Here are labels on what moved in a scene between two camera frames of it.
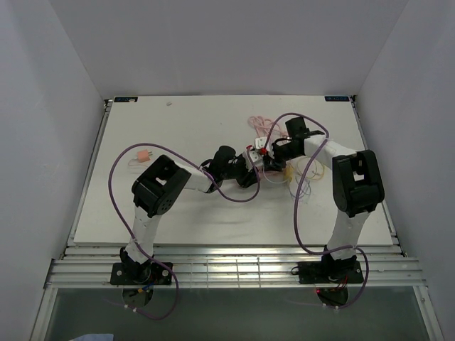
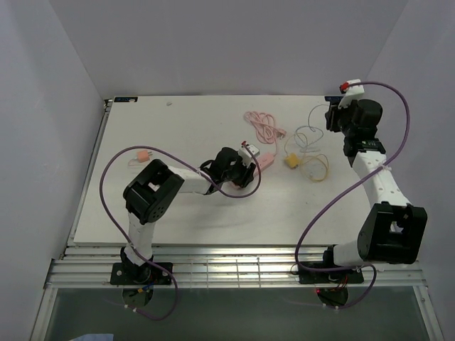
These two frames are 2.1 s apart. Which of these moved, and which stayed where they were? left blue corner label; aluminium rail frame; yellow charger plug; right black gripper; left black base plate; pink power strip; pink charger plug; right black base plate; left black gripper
Moved: yellow charger plug; pink power strip; right black gripper
Stayed: left blue corner label; aluminium rail frame; left black base plate; pink charger plug; right black base plate; left black gripper
